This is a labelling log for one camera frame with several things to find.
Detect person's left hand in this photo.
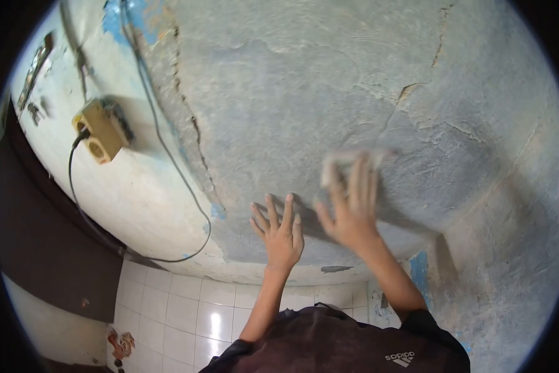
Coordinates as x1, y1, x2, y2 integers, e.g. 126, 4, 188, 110
249, 193, 305, 273

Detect person's right hand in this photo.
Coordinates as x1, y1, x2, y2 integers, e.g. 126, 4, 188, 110
314, 154, 384, 255

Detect person's left ring finger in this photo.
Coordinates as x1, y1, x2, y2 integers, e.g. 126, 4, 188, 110
251, 202, 270, 230

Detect person's left index finger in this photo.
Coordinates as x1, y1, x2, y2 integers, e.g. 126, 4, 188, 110
281, 193, 294, 228

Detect person's left thumb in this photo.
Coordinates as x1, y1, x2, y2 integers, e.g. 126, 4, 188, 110
293, 213, 305, 250

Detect person's left middle finger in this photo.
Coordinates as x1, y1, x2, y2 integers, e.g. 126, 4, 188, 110
265, 193, 281, 228

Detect person's right fingers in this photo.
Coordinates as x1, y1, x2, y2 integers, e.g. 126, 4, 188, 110
327, 154, 380, 211

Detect person's right thumb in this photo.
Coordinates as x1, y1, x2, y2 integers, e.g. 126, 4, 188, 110
314, 201, 339, 239

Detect whitish sanding pad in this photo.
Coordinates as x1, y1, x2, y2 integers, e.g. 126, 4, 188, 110
320, 148, 396, 189

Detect person's body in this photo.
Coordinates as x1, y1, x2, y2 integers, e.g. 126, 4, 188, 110
198, 302, 471, 373

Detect dark brown door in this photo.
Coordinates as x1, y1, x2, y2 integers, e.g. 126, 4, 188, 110
0, 97, 124, 324

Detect black power cable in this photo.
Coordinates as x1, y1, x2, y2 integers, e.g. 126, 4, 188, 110
67, 0, 213, 264

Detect beige wall socket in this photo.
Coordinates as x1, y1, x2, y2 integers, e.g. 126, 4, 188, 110
72, 97, 136, 165

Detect grey wall cable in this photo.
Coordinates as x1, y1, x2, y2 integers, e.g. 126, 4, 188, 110
58, 0, 90, 101

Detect metal wall bracket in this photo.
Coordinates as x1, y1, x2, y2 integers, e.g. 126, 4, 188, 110
16, 32, 55, 112

